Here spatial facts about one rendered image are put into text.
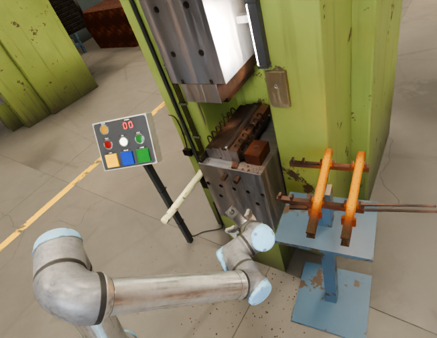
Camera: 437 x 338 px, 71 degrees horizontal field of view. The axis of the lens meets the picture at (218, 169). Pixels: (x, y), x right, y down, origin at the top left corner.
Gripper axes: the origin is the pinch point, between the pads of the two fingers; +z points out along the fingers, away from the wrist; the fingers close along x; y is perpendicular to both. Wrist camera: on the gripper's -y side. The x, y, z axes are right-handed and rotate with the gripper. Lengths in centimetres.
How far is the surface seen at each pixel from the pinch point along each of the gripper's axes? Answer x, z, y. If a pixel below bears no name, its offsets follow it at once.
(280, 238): 8.6, -10.0, 17.5
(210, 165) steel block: 9.7, 21.9, -25.0
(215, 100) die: 27, -6, -48
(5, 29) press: -46, 356, -345
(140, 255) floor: -69, 119, 2
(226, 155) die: 19.2, 16.9, -23.6
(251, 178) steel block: 19.6, 7.6, -8.2
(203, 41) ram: 33, -23, -67
